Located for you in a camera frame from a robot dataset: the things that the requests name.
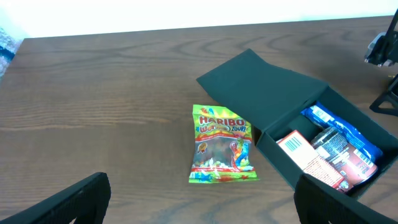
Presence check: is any orange snack carton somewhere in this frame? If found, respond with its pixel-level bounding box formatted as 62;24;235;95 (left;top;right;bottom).
276;130;353;193

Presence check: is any Haribo gummy worms bag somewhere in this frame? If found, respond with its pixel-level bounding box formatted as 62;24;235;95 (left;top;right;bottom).
188;105;258;184

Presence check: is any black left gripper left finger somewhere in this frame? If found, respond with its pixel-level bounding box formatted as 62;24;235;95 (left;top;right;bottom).
1;172;111;224

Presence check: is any black gift box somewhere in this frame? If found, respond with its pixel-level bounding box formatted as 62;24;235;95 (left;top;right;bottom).
197;49;397;199

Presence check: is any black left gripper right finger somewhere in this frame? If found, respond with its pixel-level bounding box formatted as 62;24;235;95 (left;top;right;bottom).
294;174;397;224

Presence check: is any blue cookie packet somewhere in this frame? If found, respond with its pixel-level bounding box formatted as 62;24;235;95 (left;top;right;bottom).
300;101;383;162

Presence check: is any brown Pringles can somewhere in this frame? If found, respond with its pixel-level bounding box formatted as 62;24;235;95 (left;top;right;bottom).
310;127;378;191

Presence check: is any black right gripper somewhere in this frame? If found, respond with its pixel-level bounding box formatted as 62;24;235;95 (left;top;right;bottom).
364;11;397;116

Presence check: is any blue white background object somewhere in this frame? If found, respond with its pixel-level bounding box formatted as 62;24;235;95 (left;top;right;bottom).
1;27;23;77

